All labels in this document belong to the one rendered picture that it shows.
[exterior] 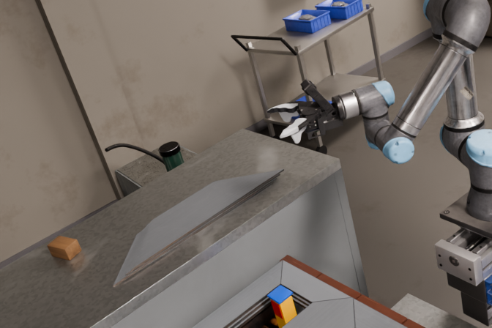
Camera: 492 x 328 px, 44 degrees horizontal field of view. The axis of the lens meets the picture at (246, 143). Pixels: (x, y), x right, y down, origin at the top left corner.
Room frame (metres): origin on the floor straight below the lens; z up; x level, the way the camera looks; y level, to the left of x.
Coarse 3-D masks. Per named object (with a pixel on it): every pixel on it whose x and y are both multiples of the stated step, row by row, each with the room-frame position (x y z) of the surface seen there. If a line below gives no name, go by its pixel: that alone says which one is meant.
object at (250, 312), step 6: (288, 288) 1.60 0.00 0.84; (294, 294) 1.58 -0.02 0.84; (264, 300) 1.59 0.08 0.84; (270, 300) 1.60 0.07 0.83; (294, 300) 1.56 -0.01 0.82; (300, 300) 1.55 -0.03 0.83; (306, 300) 1.53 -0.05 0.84; (252, 306) 1.57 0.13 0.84; (258, 306) 1.58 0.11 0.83; (264, 306) 1.58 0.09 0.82; (306, 306) 1.52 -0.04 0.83; (246, 312) 1.56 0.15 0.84; (252, 312) 1.56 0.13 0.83; (258, 312) 1.56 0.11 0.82; (240, 318) 1.54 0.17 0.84; (246, 318) 1.54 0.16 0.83; (354, 318) 1.39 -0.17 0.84; (228, 324) 1.52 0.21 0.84; (234, 324) 1.52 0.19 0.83; (240, 324) 1.52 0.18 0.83
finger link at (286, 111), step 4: (284, 104) 1.64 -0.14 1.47; (288, 104) 1.63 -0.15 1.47; (292, 104) 1.62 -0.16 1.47; (296, 104) 1.62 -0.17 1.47; (272, 108) 1.63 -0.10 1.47; (276, 108) 1.63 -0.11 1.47; (280, 108) 1.62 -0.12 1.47; (284, 108) 1.62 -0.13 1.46; (288, 108) 1.61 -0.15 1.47; (292, 108) 1.60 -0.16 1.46; (296, 108) 1.61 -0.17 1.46; (268, 112) 1.64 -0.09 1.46; (272, 112) 1.64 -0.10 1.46; (280, 112) 1.63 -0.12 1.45; (284, 112) 1.63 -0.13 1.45; (288, 112) 1.61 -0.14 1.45; (292, 112) 1.61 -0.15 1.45; (296, 112) 1.61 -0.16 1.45; (284, 116) 1.64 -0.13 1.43; (288, 116) 1.63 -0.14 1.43; (284, 120) 1.64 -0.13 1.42; (288, 120) 1.64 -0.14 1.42
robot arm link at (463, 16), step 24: (456, 0) 1.50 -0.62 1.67; (480, 0) 1.48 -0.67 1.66; (456, 24) 1.46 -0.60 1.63; (480, 24) 1.44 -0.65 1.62; (456, 48) 1.44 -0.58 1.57; (432, 72) 1.45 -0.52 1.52; (456, 72) 1.44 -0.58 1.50; (432, 96) 1.43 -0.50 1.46; (408, 120) 1.43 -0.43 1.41; (384, 144) 1.44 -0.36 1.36; (408, 144) 1.41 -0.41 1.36
